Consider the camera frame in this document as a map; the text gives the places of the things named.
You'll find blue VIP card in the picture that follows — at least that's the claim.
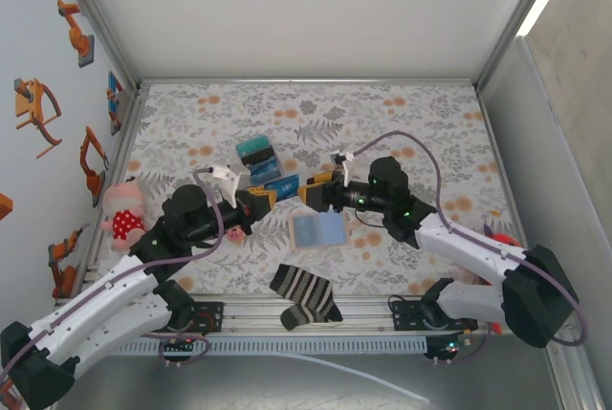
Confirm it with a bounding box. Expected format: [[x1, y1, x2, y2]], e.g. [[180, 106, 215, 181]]
[[264, 173, 302, 202], [247, 159, 284, 182]]

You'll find clear plastic card box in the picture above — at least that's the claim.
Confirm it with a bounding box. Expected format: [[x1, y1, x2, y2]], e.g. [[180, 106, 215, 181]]
[[234, 133, 287, 187]]

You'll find black card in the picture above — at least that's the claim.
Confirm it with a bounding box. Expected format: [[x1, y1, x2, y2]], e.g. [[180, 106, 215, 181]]
[[241, 149, 278, 167]]

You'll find teal card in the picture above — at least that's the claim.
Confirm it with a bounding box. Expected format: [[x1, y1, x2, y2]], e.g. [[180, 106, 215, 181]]
[[237, 136, 273, 156]]

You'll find pink plush toy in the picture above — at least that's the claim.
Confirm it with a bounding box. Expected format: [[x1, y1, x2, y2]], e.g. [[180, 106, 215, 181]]
[[98, 179, 148, 252]]

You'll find floral table mat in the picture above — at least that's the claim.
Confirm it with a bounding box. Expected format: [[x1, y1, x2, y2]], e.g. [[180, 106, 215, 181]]
[[93, 82, 523, 296]]

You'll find black and beige striped sock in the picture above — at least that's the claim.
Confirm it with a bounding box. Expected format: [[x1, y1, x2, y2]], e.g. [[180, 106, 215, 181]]
[[269, 263, 344, 333]]

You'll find red toy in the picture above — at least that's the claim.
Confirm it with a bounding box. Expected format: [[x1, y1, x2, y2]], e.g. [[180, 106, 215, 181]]
[[481, 211, 526, 335]]

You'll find black controller board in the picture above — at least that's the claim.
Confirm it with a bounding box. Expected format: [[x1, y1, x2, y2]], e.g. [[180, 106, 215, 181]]
[[424, 333, 472, 363], [159, 335, 198, 358]]

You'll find aluminium frame rail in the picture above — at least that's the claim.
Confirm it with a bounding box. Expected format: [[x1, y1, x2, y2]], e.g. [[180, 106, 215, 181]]
[[476, 86, 542, 295], [137, 76, 479, 87], [52, 292, 575, 337], [78, 84, 150, 297]]

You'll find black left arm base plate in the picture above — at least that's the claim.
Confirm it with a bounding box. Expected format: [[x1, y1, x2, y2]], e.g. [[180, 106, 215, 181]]
[[190, 301, 225, 334]]

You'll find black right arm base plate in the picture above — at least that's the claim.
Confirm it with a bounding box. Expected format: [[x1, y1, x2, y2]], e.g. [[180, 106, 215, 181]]
[[391, 298, 479, 333]]

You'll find blue and orange wall sticker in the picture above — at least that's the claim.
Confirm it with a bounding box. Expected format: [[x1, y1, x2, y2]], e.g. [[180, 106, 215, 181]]
[[105, 70, 128, 137]]

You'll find short purple cable loop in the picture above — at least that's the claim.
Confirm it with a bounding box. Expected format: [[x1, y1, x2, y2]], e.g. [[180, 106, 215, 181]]
[[159, 330, 212, 369], [432, 321, 493, 366]]

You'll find white slotted cable duct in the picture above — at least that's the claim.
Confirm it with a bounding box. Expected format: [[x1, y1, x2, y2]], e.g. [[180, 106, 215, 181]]
[[109, 337, 428, 355]]

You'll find aluminium frame post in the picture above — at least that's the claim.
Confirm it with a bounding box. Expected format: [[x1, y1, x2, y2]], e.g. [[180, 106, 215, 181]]
[[47, 0, 144, 91], [476, 0, 569, 91]]

